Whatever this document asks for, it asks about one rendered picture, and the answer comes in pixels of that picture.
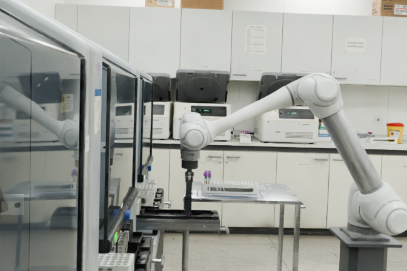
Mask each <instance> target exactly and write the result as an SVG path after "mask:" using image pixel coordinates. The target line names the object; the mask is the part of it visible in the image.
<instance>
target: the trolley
mask: <svg viewBox="0 0 407 271"><path fill-rule="evenodd" d="M258 185H259V197H233V196H213V195H212V196H204V195H202V182H201V181H193V182H192V191H191V192H192V193H193V194H191V196H192V202H211V203H251V204H279V205H280V212H279V242H278V257H277V271H282V253H283V225H284V210H285V204H291V205H295V215H294V242H293V270H292V271H298V262H299V235H300V209H305V208H306V206H305V205H304V204H303V203H302V202H301V201H300V200H299V198H298V197H297V196H296V195H295V194H294V193H293V192H292V191H291V190H290V189H289V188H288V186H287V185H286V184H274V183H258ZM210 187H211V188H232V187H212V186H210ZM185 190H186V184H185ZM185 193H186V192H185V191H184V196H185ZM184 209H185V199H184ZM188 244H189V230H183V238H182V271H216V270H188Z"/></svg>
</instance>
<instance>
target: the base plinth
mask: <svg viewBox="0 0 407 271"><path fill-rule="evenodd" d="M228 229H229V231H230V234H262V235H278V234H279V228H278V227H228ZM164 232H167V233H183V231H182V230H164ZM189 233H219V232H218V231H196V230H189ZM220 233H226V231H225V230H220ZM283 234H284V235H294V228H289V227H284V228H283ZM300 235H327V236H335V235H334V234H333V233H331V232H330V231H329V229H327V228H326V229H318V228H300ZM390 236H392V237H407V230H405V231H404V232H402V233H400V234H398V235H390Z"/></svg>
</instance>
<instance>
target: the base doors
mask: <svg viewBox="0 0 407 271"><path fill-rule="evenodd" d="M152 156H153V162H152V164H151V171H150V180H157V188H163V190H164V197H165V202H169V201H168V186H169V200H171V206H170V207H171V209H184V191H185V184H186V182H185V172H186V171H187V169H184V168H182V167H181V163H182V159H181V158H180V156H181V154H180V150H178V149H171V150H169V149H152ZM208 156H220V157H221V158H215V157H208ZM227 156H229V157H237V156H239V157H240V158H227ZM368 157H369V159H370V160H371V162H372V164H373V166H374V168H375V170H376V171H377V173H378V175H379V177H380V179H381V181H384V182H386V183H388V184H390V185H391V186H392V188H393V189H394V190H395V192H396V193H397V195H398V196H399V197H400V198H401V200H402V201H403V203H404V204H406V205H407V168H403V166H407V156H403V155H368ZM315 158H316V159H328V160H315ZM333 159H341V160H342V158H341V156H340V154H312V153H290V152H245V151H224V154H223V151H200V159H198V161H199V162H203V163H198V168H197V169H192V172H194V177H193V181H202V180H204V172H205V171H211V180H214V181H253V182H257V183H274V184H286V185H287V186H288V188H289V189H290V190H291V191H292V192H293V193H294V194H295V195H296V196H297V197H298V198H299V200H300V201H301V202H302V203H303V204H304V205H305V206H306V208H305V209H300V228H318V229H326V228H327V229H329V227H342V226H347V224H348V194H349V190H350V187H351V185H352V183H353V182H354V180H353V178H352V176H351V174H350V173H349V170H348V168H347V167H346V165H345V163H344V161H340V160H333ZM276 161H277V164H276ZM219 162H221V164H219ZM226 162H228V163H226ZM169 163H170V180H169ZM298 163H304V164H310V166H303V165H297V164H298ZM207 180H208V177H207ZM191 210H217V211H218V213H219V217H220V227H221V226H224V227H225V224H227V226H228V227H279V212H280V205H279V204H275V207H274V204H251V203H211V202H192V203H191ZM221 215H222V224H221ZM294 215H295V205H291V204H285V210H284V225H283V227H289V228H294Z"/></svg>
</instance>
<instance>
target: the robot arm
mask: <svg viewBox="0 0 407 271"><path fill-rule="evenodd" d="M301 104H302V105H304V104H305V105H306V106H307V107H308V108H309V109H310V110H311V112H312V113H313V114H314V115H315V116H316V117H317V118H319V119H321V121H322V123H323V124H324V126H325V128H326V130H327V132H328V134H329V136H330V138H331V139H332V141H333V143H334V145H335V146H336V148H337V150H338V152H339V154H340V156H341V158H342V160H343V161H344V163H345V165H346V167H347V168H348V170H349V173H350V174H351V176H352V178H353V180H354V182H353V183H352V185H351V187H350V190H349V194H348V224H347V226H342V227H340V229H339V230H341V231H342V232H344V233H345V234H346V235H347V236H348V237H350V239H351V240H352V241H386V242H390V237H387V236H386V235H398V234H400V233H402V232H404V231H405V230H406V229H407V205H406V204H404V203H403V201H402V200H401V198H400V197H399V196H398V195H397V193H396V192H395V190H394V189H393V188H392V186H391V185H390V184H388V183H386V182H384V181H381V179H380V177H379V175H378V173H377V171H376V170H375V168H374V166H373V164H372V162H371V160H370V159H369V157H368V155H367V153H366V151H365V149H364V147H363V145H362V144H361V142H360V140H359V138H358V136H357V134H356V132H355V130H354V128H353V127H352V125H351V123H350V121H349V119H348V117H347V116H346V114H345V112H344V110H343V100H342V95H341V92H340V86H339V83H338V82H337V81H336V80H335V78H333V77H332V76H330V75H329V74H325V73H312V74H309V75H307V76H304V77H302V78H300V79H298V80H296V81H294V82H291V83H289V84H288V85H285V86H284V87H282V88H280V89H279V90H277V91H275V92H274V93H272V94H270V95H269V96H266V97H264V98H263V99H260V100H258V101H257V102H254V103H252V104H250V105H248V106H246V107H244V108H242V109H240V110H238V111H236V112H235V113H232V114H230V115H229V116H226V117H224V118H221V119H219V120H215V121H207V120H205V119H203V120H202V118H201V116H200V114H199V113H194V112H188V113H184V114H183V116H182V118H181V121H180V127H179V140H180V154H181V156H180V158H181V159H182V163H181V167H182V168H184V169H187V171H186V172H185V182H186V190H185V192H186V193H185V196H184V199H185V213H191V203H192V196H191V194H193V193H192V192H191V191H192V182H193V177H194V172H192V169H197V168H198V159H200V149H201V148H203V147H205V146H206V145H208V144H210V143H212V142H213V141H214V138H215V137H216V136H217V135H219V134H220V133H222V132H224V131H227V130H229V129H231V128H233V127H235V126H237V125H240V124H241V123H243V122H246V121H247V120H250V119H252V118H254V117H256V116H259V115H261V114H263V113H267V112H269V111H273V110H277V109H282V108H289V107H292V106H296V105H301Z"/></svg>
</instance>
